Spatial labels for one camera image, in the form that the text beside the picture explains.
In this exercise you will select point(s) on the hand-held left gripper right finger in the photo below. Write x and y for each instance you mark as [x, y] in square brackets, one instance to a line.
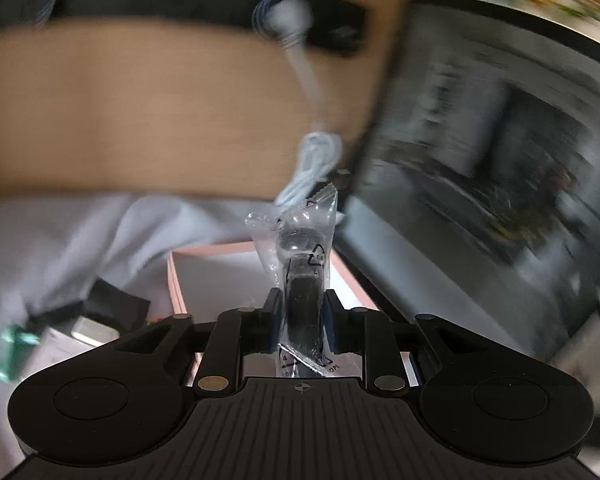
[328, 330]

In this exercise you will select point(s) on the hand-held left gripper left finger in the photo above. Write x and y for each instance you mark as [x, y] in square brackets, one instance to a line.
[276, 330]

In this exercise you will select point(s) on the clear plastic packet black item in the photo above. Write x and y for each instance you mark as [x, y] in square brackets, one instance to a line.
[302, 270]

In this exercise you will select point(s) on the pink cardboard box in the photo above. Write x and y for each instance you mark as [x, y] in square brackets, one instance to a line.
[179, 285]

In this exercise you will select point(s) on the small black box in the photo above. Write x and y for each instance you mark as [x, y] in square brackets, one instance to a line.
[112, 305]

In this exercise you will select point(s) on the small white box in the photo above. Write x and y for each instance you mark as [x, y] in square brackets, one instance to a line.
[92, 330]

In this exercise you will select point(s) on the green packet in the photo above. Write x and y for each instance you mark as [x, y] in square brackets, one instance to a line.
[7, 352]

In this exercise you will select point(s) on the computer case glass panel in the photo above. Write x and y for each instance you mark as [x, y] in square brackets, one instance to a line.
[480, 160]

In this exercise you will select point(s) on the white cloth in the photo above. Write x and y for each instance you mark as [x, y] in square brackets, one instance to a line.
[55, 240]

